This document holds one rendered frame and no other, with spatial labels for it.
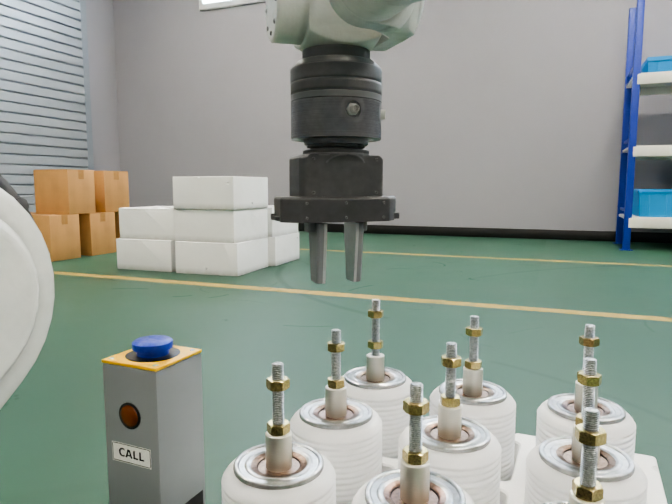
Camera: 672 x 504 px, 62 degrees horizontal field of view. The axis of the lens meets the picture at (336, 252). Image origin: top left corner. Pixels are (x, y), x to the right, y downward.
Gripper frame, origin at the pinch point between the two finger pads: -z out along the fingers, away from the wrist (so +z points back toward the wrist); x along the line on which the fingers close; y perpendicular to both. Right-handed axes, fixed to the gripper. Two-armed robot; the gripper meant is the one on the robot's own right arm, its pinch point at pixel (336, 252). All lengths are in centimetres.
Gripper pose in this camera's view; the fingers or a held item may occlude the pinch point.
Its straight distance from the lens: 55.7
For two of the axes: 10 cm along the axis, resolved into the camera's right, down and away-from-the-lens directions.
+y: 3.5, 1.1, -9.3
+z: 0.0, -9.9, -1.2
